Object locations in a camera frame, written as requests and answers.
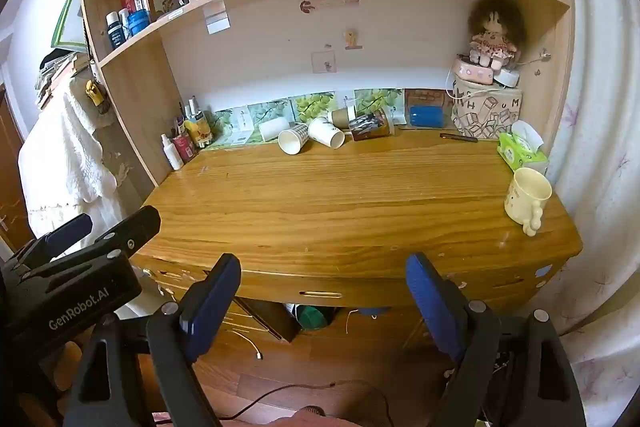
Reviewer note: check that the checked white paper cup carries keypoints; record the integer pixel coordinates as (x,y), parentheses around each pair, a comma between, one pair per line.
(294,138)

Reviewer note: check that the blue lidded jar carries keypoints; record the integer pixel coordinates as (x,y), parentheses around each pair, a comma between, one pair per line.
(139,22)

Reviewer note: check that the cream ceramic mug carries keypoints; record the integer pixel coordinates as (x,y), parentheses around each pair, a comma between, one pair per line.
(524,199)

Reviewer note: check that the white flowered curtain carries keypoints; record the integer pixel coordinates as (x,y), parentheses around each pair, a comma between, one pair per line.
(600,157)

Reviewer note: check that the cube print storage box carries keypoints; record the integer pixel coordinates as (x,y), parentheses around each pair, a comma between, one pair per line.
(487,112)

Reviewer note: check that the blue cylinder container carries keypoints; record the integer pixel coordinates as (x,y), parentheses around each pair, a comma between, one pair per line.
(425,117)

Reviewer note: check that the wooden bookshelf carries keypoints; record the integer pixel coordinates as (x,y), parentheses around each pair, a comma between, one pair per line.
(130,72)

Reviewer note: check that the brown paper cup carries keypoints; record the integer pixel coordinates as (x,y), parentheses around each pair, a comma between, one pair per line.
(342,116)

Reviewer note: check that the leaf print wall cards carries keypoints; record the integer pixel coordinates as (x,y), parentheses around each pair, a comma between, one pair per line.
(310,107)

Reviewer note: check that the green container under desk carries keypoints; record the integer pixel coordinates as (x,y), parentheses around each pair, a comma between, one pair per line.
(312,316)

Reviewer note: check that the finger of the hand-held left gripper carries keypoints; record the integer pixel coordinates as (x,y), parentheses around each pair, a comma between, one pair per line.
(62,234)
(131,229)

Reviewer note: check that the small white cup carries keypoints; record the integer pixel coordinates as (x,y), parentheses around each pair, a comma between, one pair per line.
(274,128)

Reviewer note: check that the clear plastic pen holder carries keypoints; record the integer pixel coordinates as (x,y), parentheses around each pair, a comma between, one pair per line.
(370,125)

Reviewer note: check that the yellow printed bottle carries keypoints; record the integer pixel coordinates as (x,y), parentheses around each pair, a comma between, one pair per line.
(200,130)

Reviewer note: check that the pink oval box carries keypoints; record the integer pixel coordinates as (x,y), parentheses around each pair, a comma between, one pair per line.
(472,70)

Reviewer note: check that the wooden desk drawer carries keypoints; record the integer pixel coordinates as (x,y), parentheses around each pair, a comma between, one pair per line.
(320,293)

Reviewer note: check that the stack of papers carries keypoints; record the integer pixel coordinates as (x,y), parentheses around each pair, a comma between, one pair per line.
(55,72)

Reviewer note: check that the yellow hanging charm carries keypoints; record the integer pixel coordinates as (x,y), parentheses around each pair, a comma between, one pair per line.
(92,92)

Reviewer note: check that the green tissue pack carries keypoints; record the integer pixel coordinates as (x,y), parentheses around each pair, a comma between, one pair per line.
(520,151)

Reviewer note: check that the dark blue bottle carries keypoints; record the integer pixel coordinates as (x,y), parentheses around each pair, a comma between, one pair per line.
(114,30)

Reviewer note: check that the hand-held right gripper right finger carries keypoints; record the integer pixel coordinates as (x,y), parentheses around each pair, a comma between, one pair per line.
(435,307)

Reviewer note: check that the curly hair rag doll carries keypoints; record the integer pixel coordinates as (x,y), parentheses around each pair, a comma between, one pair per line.
(494,32)

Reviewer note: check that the dark pen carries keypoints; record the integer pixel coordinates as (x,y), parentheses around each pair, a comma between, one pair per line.
(458,136)

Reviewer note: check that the white squeeze bottle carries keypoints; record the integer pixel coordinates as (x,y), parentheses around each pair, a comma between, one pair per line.
(173,154)

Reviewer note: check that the white lace cloth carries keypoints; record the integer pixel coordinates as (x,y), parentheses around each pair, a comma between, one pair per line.
(70,162)

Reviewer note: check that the small white capped bottle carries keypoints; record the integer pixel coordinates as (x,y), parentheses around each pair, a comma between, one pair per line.
(123,21)

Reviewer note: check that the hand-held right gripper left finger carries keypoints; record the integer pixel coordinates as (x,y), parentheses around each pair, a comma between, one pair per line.
(210,307)

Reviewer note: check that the white round device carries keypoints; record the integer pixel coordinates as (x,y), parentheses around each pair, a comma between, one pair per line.
(507,79)

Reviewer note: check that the plain white paper cup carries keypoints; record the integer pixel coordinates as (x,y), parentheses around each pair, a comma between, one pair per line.
(325,132)

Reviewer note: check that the green framed board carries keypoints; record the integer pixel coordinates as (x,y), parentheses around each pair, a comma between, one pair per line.
(67,24)

